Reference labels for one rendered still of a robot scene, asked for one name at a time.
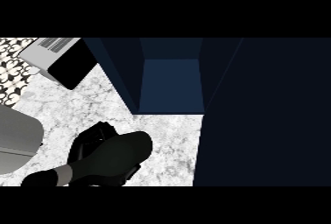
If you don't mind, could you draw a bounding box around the white appliance with black front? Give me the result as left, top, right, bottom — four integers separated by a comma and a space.
18, 37, 101, 91

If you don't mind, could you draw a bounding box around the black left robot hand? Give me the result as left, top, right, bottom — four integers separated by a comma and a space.
67, 120, 155, 187

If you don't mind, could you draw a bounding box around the pale grey rounded appliance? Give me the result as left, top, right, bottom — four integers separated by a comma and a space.
0, 104, 46, 177

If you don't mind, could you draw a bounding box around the dark blue cabinet door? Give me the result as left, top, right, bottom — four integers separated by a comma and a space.
191, 37, 331, 187

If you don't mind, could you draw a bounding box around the dark blue open cabinet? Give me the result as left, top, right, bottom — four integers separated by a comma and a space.
83, 37, 246, 116

